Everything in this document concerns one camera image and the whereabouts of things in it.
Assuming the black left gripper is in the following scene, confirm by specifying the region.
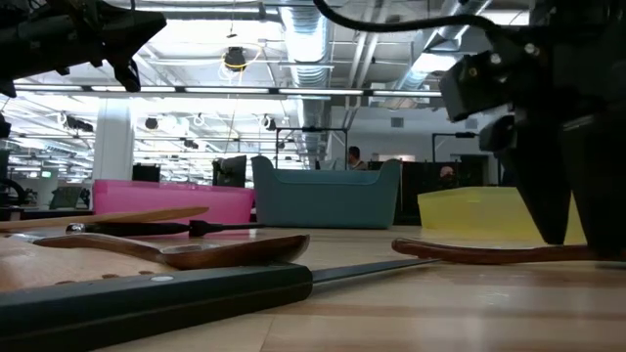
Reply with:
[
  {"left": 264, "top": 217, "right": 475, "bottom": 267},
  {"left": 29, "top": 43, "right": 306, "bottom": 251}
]
[{"left": 0, "top": 0, "right": 167, "bottom": 93}]

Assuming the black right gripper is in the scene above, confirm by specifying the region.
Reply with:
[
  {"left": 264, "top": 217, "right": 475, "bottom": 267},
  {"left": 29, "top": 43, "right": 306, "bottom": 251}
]
[{"left": 478, "top": 19, "right": 626, "bottom": 259}]

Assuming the black knife with steel pommel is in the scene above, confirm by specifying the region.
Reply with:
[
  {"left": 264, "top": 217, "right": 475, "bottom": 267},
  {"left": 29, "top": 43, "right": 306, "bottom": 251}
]
[{"left": 66, "top": 219, "right": 268, "bottom": 239}]

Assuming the bamboo fork spatula with label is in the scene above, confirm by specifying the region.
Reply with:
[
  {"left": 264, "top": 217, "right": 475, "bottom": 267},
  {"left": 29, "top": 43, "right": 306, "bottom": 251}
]
[{"left": 0, "top": 237, "right": 180, "bottom": 294}]

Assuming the dark wooden spoon steel handle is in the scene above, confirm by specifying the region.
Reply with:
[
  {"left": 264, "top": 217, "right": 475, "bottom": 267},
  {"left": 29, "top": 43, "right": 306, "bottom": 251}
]
[{"left": 9, "top": 230, "right": 312, "bottom": 271}]

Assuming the long black-handled riveted knife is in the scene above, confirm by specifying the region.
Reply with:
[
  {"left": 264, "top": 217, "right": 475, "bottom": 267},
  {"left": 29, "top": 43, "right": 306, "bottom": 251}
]
[{"left": 0, "top": 257, "right": 441, "bottom": 352}]

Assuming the yellow translucent plastic bin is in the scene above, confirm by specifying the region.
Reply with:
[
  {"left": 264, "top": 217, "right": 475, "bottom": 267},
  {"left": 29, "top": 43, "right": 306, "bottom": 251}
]
[{"left": 418, "top": 185, "right": 588, "bottom": 245}]

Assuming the white building column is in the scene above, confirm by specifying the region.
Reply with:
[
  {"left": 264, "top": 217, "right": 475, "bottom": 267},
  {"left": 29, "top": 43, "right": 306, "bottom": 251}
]
[{"left": 92, "top": 92, "right": 136, "bottom": 182}]

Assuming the long ceiling light strip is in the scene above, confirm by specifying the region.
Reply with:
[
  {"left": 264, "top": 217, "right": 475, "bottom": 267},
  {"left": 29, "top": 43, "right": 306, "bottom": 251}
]
[{"left": 13, "top": 84, "right": 444, "bottom": 99}]

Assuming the person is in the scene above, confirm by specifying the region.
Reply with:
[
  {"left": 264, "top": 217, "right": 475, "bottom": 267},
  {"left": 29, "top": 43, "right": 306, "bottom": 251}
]
[
  {"left": 345, "top": 145, "right": 369, "bottom": 171},
  {"left": 436, "top": 165, "right": 460, "bottom": 191}
]

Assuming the small black monitor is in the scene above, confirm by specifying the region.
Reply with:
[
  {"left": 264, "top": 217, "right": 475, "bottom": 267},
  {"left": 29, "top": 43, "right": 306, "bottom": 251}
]
[{"left": 131, "top": 163, "right": 162, "bottom": 184}]

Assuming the black partition panel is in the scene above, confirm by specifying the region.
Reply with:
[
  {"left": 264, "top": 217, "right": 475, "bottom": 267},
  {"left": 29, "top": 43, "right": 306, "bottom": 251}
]
[{"left": 366, "top": 160, "right": 501, "bottom": 227}]

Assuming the pink translucent plastic bin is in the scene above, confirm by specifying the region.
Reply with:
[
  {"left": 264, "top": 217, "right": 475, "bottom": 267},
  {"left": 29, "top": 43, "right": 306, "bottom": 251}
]
[{"left": 91, "top": 178, "right": 255, "bottom": 227}]

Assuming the black tilted monitor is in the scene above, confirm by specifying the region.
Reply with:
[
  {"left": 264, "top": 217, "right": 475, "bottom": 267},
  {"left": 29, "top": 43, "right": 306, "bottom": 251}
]
[{"left": 211, "top": 154, "right": 248, "bottom": 189}]

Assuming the teal plastic bin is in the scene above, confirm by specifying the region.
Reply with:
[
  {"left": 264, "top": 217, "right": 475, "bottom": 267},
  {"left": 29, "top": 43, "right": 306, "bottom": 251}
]
[{"left": 250, "top": 154, "right": 402, "bottom": 230}]

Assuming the black ceiling cable reel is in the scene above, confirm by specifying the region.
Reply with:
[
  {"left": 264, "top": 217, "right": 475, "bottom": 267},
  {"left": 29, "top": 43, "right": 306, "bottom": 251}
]
[{"left": 223, "top": 45, "right": 248, "bottom": 73}]

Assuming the black metal frame stand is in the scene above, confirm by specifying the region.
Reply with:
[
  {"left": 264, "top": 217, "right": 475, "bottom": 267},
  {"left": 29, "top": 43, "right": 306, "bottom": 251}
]
[
  {"left": 274, "top": 125, "right": 350, "bottom": 171},
  {"left": 431, "top": 131, "right": 485, "bottom": 163}
]

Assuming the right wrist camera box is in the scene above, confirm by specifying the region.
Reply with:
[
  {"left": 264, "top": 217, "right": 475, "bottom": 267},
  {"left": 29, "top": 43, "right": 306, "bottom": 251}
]
[{"left": 438, "top": 48, "right": 520, "bottom": 123}]

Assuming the large silver ceiling duct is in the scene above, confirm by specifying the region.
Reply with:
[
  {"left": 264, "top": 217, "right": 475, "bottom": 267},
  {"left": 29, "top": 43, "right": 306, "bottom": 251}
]
[{"left": 277, "top": 0, "right": 339, "bottom": 165}]

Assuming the slanted silver ceiling duct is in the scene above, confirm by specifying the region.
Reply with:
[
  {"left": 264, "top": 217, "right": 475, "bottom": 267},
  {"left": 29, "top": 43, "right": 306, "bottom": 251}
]
[{"left": 390, "top": 0, "right": 493, "bottom": 92}]

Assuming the right wrist camera black cable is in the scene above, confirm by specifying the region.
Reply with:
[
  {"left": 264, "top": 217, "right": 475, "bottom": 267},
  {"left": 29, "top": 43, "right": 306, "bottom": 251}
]
[{"left": 312, "top": 0, "right": 495, "bottom": 34}]

